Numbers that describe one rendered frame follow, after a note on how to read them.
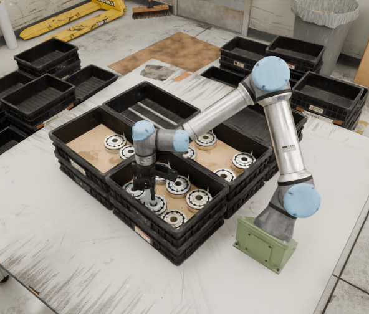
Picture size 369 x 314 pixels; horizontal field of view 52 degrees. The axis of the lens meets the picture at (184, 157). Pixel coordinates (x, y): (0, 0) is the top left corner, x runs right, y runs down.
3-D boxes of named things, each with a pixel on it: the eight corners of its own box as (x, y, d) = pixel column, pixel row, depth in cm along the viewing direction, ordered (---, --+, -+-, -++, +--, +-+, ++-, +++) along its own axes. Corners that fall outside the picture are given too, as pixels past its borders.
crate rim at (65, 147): (158, 144, 167) (158, 140, 165) (103, 181, 151) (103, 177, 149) (100, 108, 187) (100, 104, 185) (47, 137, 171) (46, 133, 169)
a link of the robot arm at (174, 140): (190, 130, 139) (160, 129, 140) (187, 129, 127) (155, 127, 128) (189, 152, 139) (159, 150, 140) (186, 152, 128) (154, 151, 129)
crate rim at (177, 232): (230, 190, 147) (230, 186, 146) (177, 238, 131) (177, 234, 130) (158, 144, 167) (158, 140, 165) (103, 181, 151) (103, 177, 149)
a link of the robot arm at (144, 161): (155, 144, 139) (155, 158, 133) (156, 154, 142) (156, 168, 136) (134, 144, 139) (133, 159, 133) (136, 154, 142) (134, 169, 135)
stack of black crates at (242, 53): (271, 82, 345) (278, 47, 321) (256, 98, 327) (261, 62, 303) (233, 69, 361) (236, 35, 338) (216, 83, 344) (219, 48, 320)
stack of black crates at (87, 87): (97, 98, 326) (90, 63, 302) (123, 111, 313) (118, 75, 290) (61, 122, 302) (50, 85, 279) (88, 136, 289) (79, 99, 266)
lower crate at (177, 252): (226, 223, 161) (229, 205, 153) (177, 270, 145) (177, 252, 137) (159, 177, 181) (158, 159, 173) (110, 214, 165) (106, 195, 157)
